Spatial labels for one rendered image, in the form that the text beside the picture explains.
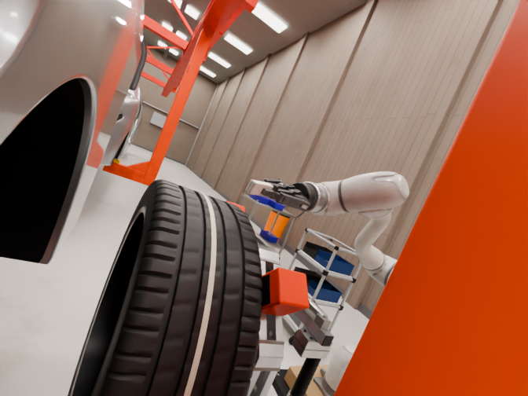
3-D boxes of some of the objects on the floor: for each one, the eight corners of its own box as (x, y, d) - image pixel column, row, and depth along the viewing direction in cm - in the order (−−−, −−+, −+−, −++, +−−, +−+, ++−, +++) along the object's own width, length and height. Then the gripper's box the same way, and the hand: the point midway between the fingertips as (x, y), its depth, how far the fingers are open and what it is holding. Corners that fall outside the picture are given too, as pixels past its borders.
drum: (281, 247, 608) (294, 218, 604) (264, 243, 585) (277, 212, 581) (272, 240, 649) (284, 213, 645) (255, 235, 626) (268, 207, 622)
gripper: (313, 221, 73) (258, 218, 54) (283, 194, 80) (225, 185, 62) (328, 198, 71) (276, 188, 52) (296, 174, 78) (240, 157, 59)
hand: (259, 188), depth 59 cm, fingers closed
